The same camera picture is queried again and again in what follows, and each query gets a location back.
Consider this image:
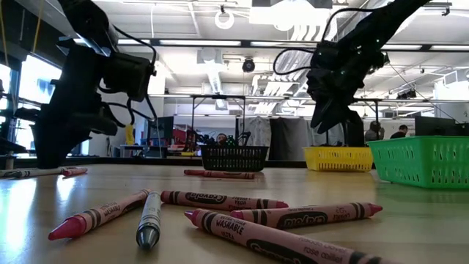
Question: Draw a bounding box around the yellow cable tag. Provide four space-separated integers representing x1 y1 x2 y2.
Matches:
125 123 136 146

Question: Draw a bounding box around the large window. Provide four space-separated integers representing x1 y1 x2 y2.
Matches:
0 54 89 157

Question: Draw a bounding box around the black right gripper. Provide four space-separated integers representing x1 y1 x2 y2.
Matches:
306 39 389 134

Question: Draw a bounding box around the black plastic basket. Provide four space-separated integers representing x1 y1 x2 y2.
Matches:
200 144 270 172

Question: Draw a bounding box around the pink crayon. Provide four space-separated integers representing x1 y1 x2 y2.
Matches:
48 188 153 241
160 189 289 212
61 166 89 177
229 202 384 230

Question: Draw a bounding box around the dark metal equipment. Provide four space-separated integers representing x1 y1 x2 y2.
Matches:
0 109 33 157

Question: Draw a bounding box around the yellow cable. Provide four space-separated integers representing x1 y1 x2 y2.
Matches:
32 0 44 54

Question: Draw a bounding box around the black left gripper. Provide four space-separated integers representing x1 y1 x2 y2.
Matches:
14 46 104 169

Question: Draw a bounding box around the small grey cylinder post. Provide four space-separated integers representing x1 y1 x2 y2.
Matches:
2 153 16 172

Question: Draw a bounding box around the large front washable crayon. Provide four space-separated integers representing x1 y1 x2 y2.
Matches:
184 208 396 264

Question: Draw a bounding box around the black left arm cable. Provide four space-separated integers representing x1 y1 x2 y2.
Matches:
97 24 159 128

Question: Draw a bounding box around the black metal stand frame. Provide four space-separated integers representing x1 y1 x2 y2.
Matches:
190 94 247 147
353 97 381 146

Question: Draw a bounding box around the dark computer monitor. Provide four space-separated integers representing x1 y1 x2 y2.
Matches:
147 116 175 142

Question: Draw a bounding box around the yellow plastic basket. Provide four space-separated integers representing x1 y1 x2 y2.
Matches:
303 145 374 173

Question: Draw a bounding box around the white hanging cloth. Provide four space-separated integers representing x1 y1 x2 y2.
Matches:
243 116 273 147

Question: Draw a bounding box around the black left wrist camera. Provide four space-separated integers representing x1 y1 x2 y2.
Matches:
86 106 119 137

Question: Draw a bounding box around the red crayon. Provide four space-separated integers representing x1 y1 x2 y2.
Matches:
183 169 256 180

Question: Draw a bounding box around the white coiled cable ring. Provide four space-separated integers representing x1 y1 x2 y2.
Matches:
214 8 236 31

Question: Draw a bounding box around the black aluminium table frame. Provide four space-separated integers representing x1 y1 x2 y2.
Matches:
0 155 312 169

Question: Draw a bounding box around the green plastic basket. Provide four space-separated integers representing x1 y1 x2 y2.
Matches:
366 135 469 190

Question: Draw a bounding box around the long overhead light bar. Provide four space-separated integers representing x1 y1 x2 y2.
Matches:
73 36 469 53

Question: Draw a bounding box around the dark hanging curtain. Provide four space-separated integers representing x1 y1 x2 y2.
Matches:
269 117 311 161

